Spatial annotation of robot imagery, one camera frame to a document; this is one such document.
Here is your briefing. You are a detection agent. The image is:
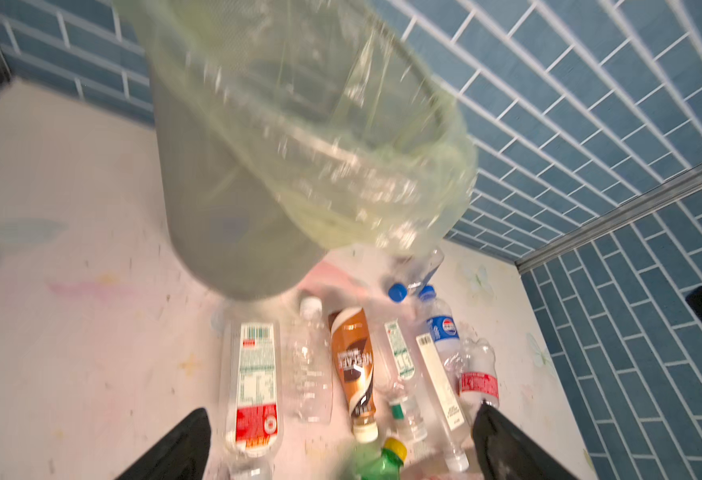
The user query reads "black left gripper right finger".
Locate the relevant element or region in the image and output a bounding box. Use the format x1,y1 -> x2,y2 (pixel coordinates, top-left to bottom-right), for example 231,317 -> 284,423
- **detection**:
472,403 -> 576,480

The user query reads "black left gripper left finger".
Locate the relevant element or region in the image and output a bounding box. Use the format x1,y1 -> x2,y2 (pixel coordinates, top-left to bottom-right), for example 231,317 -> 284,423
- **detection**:
117,408 -> 212,480

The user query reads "clear bottle red white label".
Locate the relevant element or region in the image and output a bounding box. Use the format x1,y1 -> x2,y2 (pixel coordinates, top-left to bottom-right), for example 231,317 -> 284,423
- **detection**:
221,319 -> 284,479

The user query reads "grey mesh waste bin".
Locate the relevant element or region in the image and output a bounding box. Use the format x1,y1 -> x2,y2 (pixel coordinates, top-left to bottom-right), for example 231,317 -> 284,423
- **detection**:
150,72 -> 327,301

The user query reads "green plastic bin liner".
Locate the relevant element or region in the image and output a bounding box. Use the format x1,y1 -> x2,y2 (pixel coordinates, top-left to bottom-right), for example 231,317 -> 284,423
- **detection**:
115,1 -> 478,255

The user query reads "clear bottle white barcode label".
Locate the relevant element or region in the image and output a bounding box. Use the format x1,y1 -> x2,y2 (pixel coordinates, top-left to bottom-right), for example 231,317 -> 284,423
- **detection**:
415,333 -> 470,473

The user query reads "green Sprite bottle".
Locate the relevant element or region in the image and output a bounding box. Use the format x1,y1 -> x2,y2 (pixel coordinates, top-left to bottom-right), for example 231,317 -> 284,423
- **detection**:
339,437 -> 408,480

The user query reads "clear bottle green white label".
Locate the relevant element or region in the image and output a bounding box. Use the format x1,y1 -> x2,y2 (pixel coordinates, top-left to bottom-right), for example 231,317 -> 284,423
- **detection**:
373,319 -> 428,442

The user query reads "Pepsi bottle blue cap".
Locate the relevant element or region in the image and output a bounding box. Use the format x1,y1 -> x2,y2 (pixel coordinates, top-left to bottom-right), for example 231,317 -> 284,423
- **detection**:
416,285 -> 463,390

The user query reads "clear ribbed bottle white cap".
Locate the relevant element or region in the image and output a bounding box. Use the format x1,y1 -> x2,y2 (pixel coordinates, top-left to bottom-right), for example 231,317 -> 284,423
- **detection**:
289,295 -> 334,425

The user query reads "brown Nescafe coffee bottle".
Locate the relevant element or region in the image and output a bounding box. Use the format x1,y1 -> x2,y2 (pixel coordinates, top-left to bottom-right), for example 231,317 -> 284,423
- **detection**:
329,306 -> 379,444

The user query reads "clear bottle blue cap tilted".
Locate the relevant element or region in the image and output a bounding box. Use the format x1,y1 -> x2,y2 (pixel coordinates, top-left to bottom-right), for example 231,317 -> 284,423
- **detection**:
387,248 -> 445,303

